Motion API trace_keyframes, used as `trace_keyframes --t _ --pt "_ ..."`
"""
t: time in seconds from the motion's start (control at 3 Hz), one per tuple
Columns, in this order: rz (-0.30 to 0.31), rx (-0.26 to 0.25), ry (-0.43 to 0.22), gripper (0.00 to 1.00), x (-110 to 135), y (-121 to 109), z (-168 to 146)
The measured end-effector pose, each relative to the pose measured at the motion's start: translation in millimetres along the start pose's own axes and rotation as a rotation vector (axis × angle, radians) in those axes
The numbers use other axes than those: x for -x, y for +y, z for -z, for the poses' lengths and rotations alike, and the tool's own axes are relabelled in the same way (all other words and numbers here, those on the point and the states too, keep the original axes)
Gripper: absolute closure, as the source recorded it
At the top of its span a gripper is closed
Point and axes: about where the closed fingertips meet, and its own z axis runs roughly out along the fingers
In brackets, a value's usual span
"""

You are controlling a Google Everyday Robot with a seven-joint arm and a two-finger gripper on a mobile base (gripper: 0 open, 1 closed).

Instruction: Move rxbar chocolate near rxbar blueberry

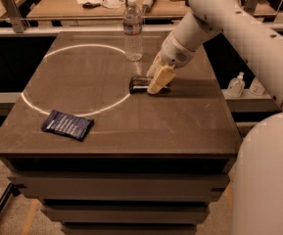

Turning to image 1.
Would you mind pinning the small sanitizer bottle left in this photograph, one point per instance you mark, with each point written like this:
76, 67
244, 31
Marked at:
236, 86

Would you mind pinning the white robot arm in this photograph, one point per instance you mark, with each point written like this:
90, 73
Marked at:
258, 178

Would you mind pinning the grey drawer cabinet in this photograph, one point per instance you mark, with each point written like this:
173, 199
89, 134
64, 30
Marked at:
123, 195

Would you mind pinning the black chocolate rxbar wrapper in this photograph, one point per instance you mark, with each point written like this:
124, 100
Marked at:
139, 84

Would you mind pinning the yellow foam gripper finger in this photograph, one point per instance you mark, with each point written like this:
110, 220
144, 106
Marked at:
157, 63
163, 75

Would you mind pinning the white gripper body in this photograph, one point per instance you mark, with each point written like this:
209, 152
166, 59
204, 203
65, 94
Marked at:
174, 52

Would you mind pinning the blue blueberry rxbar wrapper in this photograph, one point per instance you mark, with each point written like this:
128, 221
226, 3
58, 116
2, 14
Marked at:
67, 125

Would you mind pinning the clear plastic water bottle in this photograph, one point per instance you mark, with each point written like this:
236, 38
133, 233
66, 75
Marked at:
132, 29

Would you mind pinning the grey metal bracket left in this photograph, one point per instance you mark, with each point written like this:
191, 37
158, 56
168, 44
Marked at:
14, 15

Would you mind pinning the small sanitizer bottle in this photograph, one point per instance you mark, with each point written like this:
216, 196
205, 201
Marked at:
256, 87
236, 86

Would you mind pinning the small sanitizer bottle right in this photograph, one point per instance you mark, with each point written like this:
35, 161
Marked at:
256, 87

